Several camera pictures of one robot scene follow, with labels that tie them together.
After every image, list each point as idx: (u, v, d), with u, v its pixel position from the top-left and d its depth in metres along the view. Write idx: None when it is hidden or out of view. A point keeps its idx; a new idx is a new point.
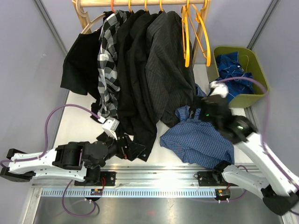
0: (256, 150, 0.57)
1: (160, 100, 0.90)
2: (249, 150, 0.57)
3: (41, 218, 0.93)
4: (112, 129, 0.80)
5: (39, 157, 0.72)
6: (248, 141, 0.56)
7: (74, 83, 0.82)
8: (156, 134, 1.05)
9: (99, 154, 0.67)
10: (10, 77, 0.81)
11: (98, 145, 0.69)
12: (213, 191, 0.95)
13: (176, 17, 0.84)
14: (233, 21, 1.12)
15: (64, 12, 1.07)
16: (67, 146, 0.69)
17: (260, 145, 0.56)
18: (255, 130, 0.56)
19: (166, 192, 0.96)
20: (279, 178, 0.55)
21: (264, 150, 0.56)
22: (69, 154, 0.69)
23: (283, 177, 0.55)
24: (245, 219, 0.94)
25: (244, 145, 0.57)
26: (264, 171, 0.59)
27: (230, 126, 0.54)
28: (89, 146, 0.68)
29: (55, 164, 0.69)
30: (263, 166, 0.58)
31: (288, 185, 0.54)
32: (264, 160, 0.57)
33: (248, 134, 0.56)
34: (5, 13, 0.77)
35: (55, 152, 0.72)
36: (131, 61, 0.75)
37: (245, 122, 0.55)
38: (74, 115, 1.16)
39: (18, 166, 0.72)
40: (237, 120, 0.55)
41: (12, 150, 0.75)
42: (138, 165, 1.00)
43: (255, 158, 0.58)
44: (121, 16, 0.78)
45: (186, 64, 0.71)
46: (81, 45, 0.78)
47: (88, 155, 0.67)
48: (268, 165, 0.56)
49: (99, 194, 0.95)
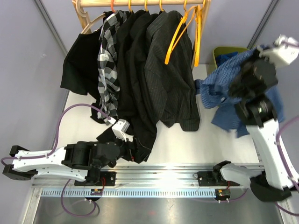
0: (267, 139, 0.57)
1: (160, 100, 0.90)
2: (260, 136, 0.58)
3: (41, 218, 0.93)
4: (123, 130, 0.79)
5: (47, 156, 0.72)
6: (262, 127, 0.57)
7: (74, 83, 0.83)
8: (156, 133, 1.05)
9: (111, 155, 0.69)
10: (10, 77, 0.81)
11: (110, 146, 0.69)
12: (213, 191, 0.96)
13: (177, 16, 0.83)
14: (233, 21, 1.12)
15: (63, 12, 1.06)
16: (77, 145, 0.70)
17: (274, 135, 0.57)
18: (273, 117, 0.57)
19: (166, 192, 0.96)
20: (280, 171, 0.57)
21: (276, 140, 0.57)
22: (79, 153, 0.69)
23: (284, 171, 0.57)
24: (245, 219, 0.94)
25: (259, 132, 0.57)
26: (267, 162, 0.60)
27: (252, 108, 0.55)
28: (102, 147, 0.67)
29: (64, 163, 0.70)
30: (268, 156, 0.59)
31: (286, 179, 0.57)
32: (272, 151, 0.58)
33: (264, 120, 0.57)
34: (5, 13, 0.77)
35: (65, 150, 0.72)
36: (131, 61, 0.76)
37: (267, 105, 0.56)
38: (74, 115, 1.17)
39: (24, 164, 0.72)
40: (258, 103, 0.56)
41: (17, 147, 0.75)
42: (138, 165, 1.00)
43: (264, 146, 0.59)
44: (121, 16, 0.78)
45: (166, 61, 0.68)
46: (81, 45, 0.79)
47: (100, 156, 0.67)
48: (274, 158, 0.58)
49: (99, 194, 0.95)
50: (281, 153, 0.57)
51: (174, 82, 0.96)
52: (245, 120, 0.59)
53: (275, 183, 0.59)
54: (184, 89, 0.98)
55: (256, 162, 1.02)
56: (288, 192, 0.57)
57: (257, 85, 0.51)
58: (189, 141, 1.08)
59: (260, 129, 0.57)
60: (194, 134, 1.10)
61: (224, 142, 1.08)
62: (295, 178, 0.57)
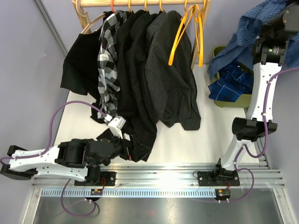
0: (262, 76, 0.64)
1: (160, 100, 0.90)
2: (259, 71, 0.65)
3: (41, 218, 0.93)
4: (118, 127, 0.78)
5: (41, 155, 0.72)
6: (265, 65, 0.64)
7: (74, 82, 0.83)
8: (156, 133, 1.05)
9: (104, 152, 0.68)
10: (10, 77, 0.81)
11: (103, 143, 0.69)
12: (213, 191, 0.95)
13: (177, 16, 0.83)
14: (233, 22, 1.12)
15: (63, 13, 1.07)
16: (70, 143, 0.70)
17: (270, 75, 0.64)
18: (279, 62, 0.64)
19: (166, 192, 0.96)
20: (257, 105, 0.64)
21: (269, 80, 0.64)
22: (72, 150, 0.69)
23: (260, 108, 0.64)
24: (245, 219, 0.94)
25: (259, 66, 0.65)
26: (253, 96, 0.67)
27: (264, 48, 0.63)
28: (95, 144, 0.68)
29: (57, 161, 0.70)
30: (256, 89, 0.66)
31: (259, 115, 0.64)
32: (261, 87, 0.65)
33: (269, 61, 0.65)
34: (6, 13, 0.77)
35: (58, 149, 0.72)
36: (131, 61, 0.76)
37: (278, 50, 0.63)
38: (74, 115, 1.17)
39: (20, 164, 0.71)
40: (272, 45, 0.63)
41: (13, 147, 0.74)
42: (138, 165, 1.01)
43: (257, 80, 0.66)
44: (121, 17, 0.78)
45: (169, 63, 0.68)
46: (81, 45, 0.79)
47: (94, 153, 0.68)
48: (260, 91, 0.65)
49: (99, 194, 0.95)
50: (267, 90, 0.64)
51: (174, 82, 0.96)
52: (254, 57, 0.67)
53: (249, 115, 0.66)
54: (184, 89, 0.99)
55: (256, 162, 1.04)
56: (252, 122, 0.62)
57: (279, 26, 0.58)
58: (188, 141, 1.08)
59: (262, 65, 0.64)
60: (194, 134, 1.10)
61: (224, 142, 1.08)
62: (266, 116, 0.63)
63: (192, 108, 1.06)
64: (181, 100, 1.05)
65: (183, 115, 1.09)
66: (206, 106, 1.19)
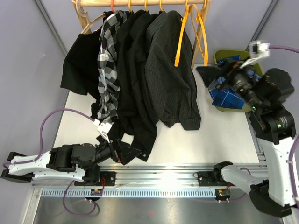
0: (280, 156, 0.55)
1: (160, 100, 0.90)
2: (274, 150, 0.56)
3: (41, 218, 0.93)
4: (104, 131, 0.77)
5: (35, 160, 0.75)
6: (278, 143, 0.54)
7: (74, 83, 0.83)
8: (156, 133, 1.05)
9: (86, 156, 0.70)
10: (10, 77, 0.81)
11: (86, 147, 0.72)
12: (213, 191, 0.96)
13: (179, 16, 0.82)
14: (233, 22, 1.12)
15: (64, 13, 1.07)
16: (60, 149, 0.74)
17: (287, 152, 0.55)
18: (291, 134, 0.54)
19: (166, 192, 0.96)
20: (285, 190, 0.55)
21: (288, 158, 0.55)
22: (62, 156, 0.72)
23: (288, 190, 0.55)
24: (245, 219, 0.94)
25: (272, 147, 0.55)
26: (272, 171, 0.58)
27: (270, 122, 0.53)
28: (77, 149, 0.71)
29: (48, 166, 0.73)
30: (275, 170, 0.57)
31: (289, 198, 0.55)
32: (283, 170, 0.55)
33: (281, 137, 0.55)
34: (6, 13, 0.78)
35: (49, 154, 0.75)
36: (131, 60, 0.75)
37: (286, 122, 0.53)
38: (73, 115, 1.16)
39: (17, 168, 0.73)
40: (277, 116, 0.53)
41: (12, 153, 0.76)
42: (138, 165, 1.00)
43: (274, 163, 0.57)
44: (121, 16, 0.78)
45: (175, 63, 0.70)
46: (81, 45, 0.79)
47: (75, 157, 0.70)
48: (283, 175, 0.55)
49: (99, 194, 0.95)
50: (290, 170, 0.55)
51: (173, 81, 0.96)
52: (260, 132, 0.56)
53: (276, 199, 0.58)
54: (183, 90, 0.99)
55: (256, 162, 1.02)
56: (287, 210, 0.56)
57: (270, 93, 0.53)
58: (188, 141, 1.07)
59: (275, 144, 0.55)
60: (194, 134, 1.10)
61: (224, 142, 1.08)
62: None
63: (192, 108, 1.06)
64: (181, 100, 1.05)
65: (183, 115, 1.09)
66: (207, 106, 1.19)
